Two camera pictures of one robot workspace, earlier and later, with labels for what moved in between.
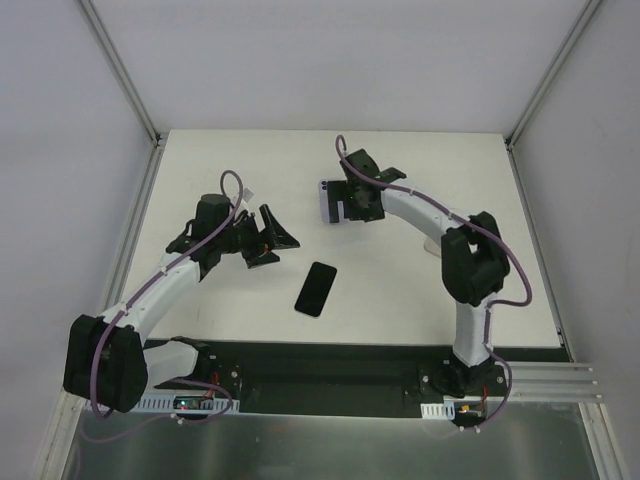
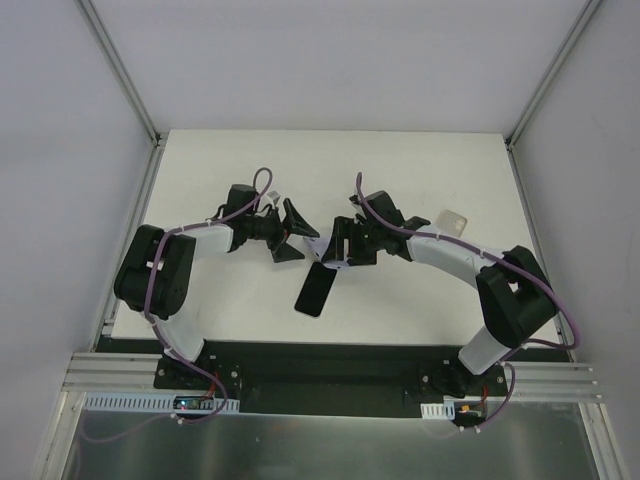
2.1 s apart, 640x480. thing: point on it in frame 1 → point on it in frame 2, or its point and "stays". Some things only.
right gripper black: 345,198 → 353,240
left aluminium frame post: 122,74 stays
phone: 316,288 stays
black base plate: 378,380 stays
